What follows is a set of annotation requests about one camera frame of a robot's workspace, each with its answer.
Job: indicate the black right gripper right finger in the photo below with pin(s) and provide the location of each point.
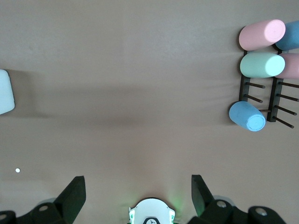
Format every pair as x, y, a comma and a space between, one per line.
210, 210

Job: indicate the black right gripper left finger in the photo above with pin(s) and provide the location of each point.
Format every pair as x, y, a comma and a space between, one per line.
65, 205

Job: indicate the grey lidded storage box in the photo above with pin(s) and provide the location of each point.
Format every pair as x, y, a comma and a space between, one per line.
5, 93

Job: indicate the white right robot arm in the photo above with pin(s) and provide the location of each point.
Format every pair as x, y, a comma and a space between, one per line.
151, 211

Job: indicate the small white dot sticker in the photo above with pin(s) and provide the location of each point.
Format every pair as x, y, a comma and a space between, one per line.
17, 170

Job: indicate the blue foam cylinder on rack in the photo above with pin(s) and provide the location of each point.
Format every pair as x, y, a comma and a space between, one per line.
246, 115

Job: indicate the black peg cup rack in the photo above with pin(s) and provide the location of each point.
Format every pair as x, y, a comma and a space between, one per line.
272, 98

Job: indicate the green foam cylinder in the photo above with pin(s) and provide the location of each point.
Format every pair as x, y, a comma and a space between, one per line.
259, 65

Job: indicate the pink foam cylinder upper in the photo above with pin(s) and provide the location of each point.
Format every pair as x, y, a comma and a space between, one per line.
290, 66

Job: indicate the pink foam cylinder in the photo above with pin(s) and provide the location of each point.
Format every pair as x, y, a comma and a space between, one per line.
290, 66
259, 36

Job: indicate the pink foam cylinder lower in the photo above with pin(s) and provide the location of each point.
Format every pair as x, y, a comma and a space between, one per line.
259, 36

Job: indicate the blue foam cylinder lower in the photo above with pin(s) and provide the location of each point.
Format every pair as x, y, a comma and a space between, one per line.
289, 35

